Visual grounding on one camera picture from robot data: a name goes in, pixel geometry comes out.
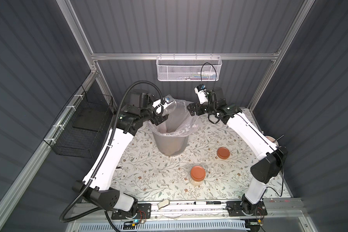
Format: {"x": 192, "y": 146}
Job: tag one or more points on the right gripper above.
{"x": 193, "y": 107}

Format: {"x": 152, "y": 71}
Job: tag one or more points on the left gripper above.
{"x": 159, "y": 116}

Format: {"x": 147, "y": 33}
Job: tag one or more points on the oatmeal jar orange lid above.
{"x": 197, "y": 175}

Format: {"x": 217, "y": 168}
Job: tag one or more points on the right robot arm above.
{"x": 270, "y": 156}

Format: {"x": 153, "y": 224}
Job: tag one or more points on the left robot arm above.
{"x": 95, "y": 187}

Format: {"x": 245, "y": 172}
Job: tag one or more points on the clear plastic bin liner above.
{"x": 180, "y": 123}

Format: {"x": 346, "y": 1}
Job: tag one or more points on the grey mesh trash bin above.
{"x": 170, "y": 146}

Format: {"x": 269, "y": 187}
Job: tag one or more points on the pens in white basket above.
{"x": 198, "y": 76}

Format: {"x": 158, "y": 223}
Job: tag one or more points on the masking tape roll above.
{"x": 163, "y": 204}

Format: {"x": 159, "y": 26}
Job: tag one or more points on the white utensil cup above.
{"x": 274, "y": 141}

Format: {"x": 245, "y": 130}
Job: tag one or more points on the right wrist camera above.
{"x": 201, "y": 92}

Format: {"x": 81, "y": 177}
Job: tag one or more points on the white wire wall basket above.
{"x": 167, "y": 67}

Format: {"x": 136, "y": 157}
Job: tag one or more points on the black wire wall basket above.
{"x": 81, "y": 133}

